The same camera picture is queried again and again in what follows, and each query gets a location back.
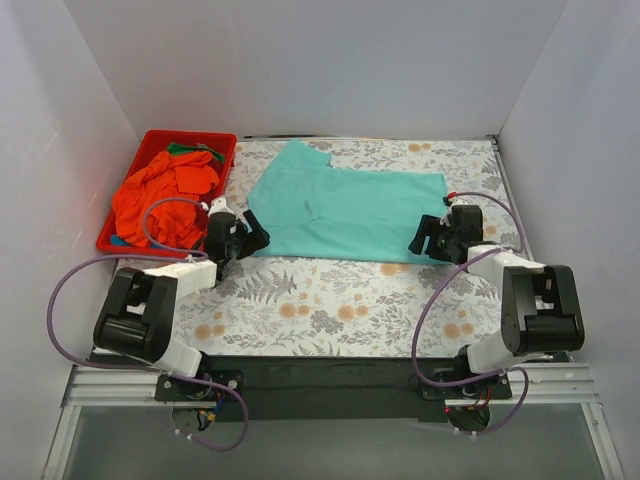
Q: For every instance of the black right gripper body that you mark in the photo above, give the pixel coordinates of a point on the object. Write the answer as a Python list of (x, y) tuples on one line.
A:
[(432, 240)]

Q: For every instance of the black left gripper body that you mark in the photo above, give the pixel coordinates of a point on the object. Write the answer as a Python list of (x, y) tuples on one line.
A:
[(244, 239)]

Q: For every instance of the teal t shirt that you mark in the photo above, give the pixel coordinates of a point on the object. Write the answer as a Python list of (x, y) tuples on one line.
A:
[(311, 208)]

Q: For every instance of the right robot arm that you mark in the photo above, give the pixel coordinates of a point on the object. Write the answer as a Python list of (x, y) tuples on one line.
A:
[(540, 310)]

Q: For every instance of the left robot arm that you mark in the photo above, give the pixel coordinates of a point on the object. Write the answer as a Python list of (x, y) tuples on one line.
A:
[(137, 317)]

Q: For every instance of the floral tablecloth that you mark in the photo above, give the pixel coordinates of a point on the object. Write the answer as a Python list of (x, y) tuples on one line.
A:
[(297, 306)]

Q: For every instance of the orange t shirt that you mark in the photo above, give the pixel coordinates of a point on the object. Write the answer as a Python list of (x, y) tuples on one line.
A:
[(157, 204)]

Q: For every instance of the green t shirt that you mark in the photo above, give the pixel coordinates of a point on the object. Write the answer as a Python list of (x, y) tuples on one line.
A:
[(179, 149)]

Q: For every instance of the blue t shirt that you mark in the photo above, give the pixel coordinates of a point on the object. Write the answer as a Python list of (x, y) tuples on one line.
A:
[(117, 241)]

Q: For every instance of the red plastic bin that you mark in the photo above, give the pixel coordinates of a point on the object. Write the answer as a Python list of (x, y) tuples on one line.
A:
[(154, 141)]

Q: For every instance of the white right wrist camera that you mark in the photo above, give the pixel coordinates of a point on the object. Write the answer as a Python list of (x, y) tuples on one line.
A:
[(450, 201)]

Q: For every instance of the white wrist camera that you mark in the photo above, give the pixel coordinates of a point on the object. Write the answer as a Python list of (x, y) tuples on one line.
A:
[(450, 201), (217, 205)]

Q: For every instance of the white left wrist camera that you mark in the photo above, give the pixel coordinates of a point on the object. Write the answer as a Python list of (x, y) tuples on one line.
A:
[(217, 205)]

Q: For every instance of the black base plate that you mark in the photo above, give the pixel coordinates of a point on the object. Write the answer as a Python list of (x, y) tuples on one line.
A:
[(313, 388)]

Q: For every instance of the aluminium frame rail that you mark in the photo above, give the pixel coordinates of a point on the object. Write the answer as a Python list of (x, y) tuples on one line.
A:
[(111, 429)]

